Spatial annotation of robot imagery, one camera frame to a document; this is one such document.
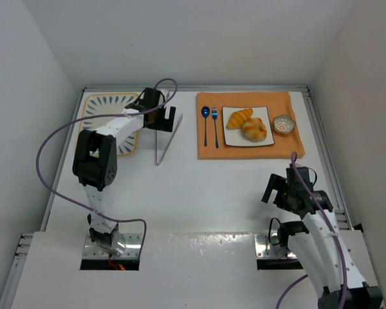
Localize metal tongs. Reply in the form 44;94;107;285
155;113;183;166

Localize round striped bread roll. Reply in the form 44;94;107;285
242;118;268;142

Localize orange croissant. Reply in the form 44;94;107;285
226;108;253;130

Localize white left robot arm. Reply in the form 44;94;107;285
73;88;176;256

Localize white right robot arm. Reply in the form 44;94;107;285
262;165;383;308

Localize orange cloth placemat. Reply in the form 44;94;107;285
196;92;306;160

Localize blue spoon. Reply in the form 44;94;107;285
201;106;210;147

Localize blue fork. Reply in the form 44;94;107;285
212;108;219;149

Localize blue patterned rectangular tray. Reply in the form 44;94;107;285
78;92;139;156

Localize small flower-shaped bowl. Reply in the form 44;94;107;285
273;115;296;135

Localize white square plate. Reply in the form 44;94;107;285
222;106;275;147

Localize white front board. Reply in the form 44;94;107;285
11;230;386;309

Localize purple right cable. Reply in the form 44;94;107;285
275;151;348;309

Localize purple cable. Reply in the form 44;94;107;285
35;78;178;258
275;151;348;309

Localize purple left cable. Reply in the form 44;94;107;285
35;78;178;258

